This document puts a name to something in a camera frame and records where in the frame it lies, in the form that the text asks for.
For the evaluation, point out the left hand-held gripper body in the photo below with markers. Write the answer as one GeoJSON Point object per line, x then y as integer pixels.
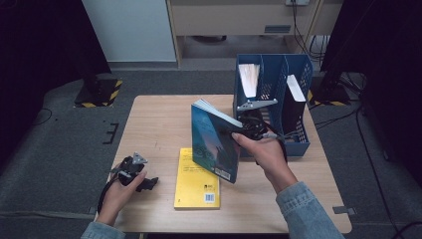
{"type": "Point", "coordinates": [131, 169]}

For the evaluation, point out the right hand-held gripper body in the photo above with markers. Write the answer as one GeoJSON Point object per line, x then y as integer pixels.
{"type": "Point", "coordinates": [253, 122]}

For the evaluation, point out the illustrated night scene book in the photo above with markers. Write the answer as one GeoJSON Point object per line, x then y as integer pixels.
{"type": "Point", "coordinates": [212, 146]}

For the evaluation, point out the black book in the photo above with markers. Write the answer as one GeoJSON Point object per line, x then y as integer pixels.
{"type": "Point", "coordinates": [292, 113]}

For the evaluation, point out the thick bright blue book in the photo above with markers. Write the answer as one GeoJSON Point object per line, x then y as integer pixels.
{"type": "Point", "coordinates": [249, 79]}

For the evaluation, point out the yellow book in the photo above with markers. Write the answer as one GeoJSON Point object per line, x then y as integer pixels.
{"type": "Point", "coordinates": [194, 189]}

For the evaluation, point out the blue file rack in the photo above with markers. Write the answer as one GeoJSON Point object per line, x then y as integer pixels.
{"type": "Point", "coordinates": [298, 147]}

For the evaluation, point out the person's left hand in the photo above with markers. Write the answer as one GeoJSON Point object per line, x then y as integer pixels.
{"type": "Point", "coordinates": [114, 199]}

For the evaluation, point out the person's right hand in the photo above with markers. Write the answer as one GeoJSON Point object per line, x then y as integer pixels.
{"type": "Point", "coordinates": [268, 159]}

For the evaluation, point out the grey tape strip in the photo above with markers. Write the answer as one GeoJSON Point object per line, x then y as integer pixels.
{"type": "Point", "coordinates": [343, 210]}
{"type": "Point", "coordinates": [93, 209]}

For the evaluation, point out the black yellow striped stand base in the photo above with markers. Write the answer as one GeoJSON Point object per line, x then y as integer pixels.
{"type": "Point", "coordinates": [331, 96]}
{"type": "Point", "coordinates": [99, 94]}

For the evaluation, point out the grey rectangular grille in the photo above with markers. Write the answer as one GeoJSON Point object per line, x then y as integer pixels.
{"type": "Point", "coordinates": [277, 29]}

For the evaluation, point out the beige cabinet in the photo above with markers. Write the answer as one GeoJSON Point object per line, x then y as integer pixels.
{"type": "Point", "coordinates": [215, 20]}

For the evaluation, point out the white power strip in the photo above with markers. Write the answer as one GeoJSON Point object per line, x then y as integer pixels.
{"type": "Point", "coordinates": [297, 2]}

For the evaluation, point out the white panel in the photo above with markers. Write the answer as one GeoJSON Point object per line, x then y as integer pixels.
{"type": "Point", "coordinates": [129, 30]}

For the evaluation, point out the black curtain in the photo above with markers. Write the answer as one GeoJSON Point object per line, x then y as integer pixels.
{"type": "Point", "coordinates": [33, 49]}
{"type": "Point", "coordinates": [391, 40]}

